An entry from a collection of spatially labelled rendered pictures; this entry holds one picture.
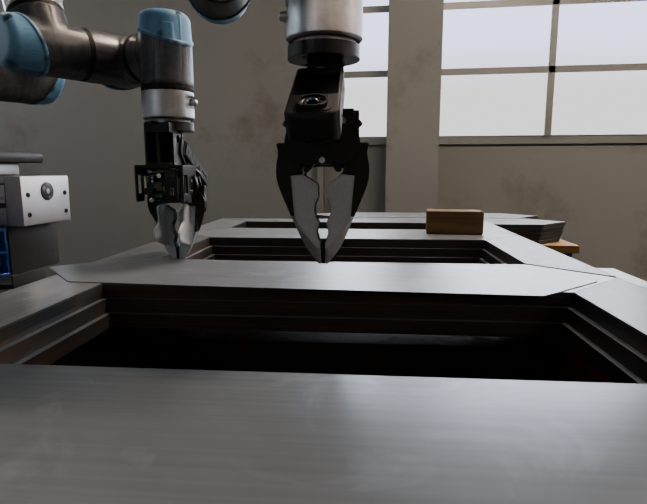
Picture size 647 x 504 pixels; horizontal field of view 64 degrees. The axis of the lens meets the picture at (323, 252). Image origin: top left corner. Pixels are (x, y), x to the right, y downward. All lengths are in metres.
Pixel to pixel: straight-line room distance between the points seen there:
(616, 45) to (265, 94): 2.05
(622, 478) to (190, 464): 0.20
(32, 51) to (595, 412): 0.75
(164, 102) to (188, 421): 0.56
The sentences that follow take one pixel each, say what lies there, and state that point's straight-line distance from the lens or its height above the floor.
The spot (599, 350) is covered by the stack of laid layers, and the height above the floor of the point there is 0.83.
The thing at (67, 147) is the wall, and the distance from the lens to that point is 4.01.
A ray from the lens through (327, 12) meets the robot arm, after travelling 0.52.
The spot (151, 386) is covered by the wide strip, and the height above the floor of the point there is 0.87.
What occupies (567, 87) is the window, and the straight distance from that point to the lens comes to 3.45.
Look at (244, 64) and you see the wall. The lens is 3.52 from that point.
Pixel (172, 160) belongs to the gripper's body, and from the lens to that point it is 0.79.
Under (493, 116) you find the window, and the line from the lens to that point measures 3.34.
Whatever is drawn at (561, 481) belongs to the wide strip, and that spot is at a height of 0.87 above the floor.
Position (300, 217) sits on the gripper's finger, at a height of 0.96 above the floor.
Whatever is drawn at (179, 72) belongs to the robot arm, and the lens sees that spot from 0.80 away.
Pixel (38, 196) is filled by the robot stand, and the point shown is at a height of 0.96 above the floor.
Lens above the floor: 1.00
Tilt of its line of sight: 9 degrees down
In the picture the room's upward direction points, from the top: straight up
